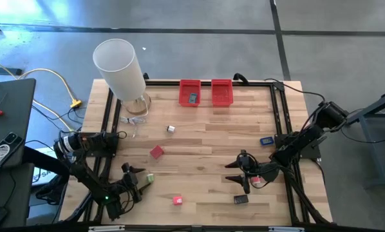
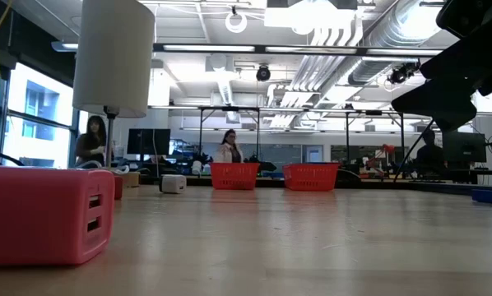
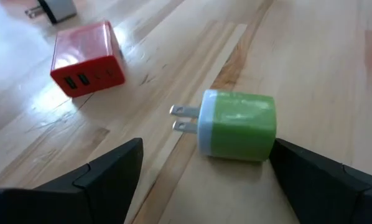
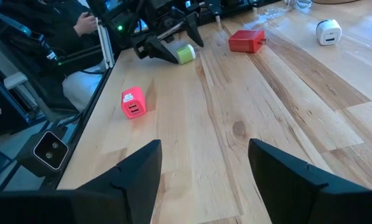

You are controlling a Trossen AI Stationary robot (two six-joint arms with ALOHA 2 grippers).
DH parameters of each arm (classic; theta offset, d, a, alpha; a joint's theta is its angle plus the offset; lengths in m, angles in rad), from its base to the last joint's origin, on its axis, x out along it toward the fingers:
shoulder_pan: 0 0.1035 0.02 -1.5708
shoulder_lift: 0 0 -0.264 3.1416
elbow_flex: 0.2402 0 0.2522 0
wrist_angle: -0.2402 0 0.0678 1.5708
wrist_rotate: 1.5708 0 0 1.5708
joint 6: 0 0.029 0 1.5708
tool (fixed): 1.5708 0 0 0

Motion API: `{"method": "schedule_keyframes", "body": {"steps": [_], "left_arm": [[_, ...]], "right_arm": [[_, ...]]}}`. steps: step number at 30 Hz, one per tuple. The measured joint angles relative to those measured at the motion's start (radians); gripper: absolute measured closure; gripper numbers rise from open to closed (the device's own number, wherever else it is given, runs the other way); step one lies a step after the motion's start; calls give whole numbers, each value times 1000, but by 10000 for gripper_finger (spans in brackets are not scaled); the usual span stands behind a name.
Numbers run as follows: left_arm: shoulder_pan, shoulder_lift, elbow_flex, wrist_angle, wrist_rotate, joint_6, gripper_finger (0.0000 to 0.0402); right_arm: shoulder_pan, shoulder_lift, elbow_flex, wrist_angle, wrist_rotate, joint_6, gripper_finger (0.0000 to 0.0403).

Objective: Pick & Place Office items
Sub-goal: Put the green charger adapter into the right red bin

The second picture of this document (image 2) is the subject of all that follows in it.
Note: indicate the black computer monitor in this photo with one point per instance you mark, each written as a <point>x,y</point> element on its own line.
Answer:
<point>464,147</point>
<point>147,141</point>

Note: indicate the black metal station frame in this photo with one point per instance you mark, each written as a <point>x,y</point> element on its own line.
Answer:
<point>229,109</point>
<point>347,140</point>

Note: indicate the blue bin at edge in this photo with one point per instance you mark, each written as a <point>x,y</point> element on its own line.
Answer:
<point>490,196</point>

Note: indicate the pink USB charger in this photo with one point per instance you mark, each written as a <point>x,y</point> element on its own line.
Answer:
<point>36,214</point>

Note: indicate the white USB charger cube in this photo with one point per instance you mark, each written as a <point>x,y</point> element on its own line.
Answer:
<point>173,183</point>

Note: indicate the white paper roll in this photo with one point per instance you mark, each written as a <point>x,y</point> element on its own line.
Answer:
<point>196,167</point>

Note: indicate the black aluminium table frame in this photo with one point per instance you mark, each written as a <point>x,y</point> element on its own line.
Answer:
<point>435,187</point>

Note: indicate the red desk lamp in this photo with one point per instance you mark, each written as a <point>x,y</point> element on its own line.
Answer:
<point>388,149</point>

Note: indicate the person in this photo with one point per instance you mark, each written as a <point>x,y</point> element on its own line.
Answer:
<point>228,152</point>
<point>430,158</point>
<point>91,144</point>

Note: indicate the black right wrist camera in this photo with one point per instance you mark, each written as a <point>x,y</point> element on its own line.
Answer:
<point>468,16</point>

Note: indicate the red plastic basket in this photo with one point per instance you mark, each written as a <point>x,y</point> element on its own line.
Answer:
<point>234,177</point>
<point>310,177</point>

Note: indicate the silver ventilation duct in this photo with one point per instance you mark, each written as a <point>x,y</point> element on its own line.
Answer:
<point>377,53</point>

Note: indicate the black ceiling camera rig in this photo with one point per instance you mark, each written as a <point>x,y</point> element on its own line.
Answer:
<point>400,75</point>

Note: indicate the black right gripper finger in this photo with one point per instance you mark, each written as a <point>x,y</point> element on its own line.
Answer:
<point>435,100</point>
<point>456,124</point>

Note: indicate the black beam with light strips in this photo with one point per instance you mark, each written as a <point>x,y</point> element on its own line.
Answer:
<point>260,49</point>

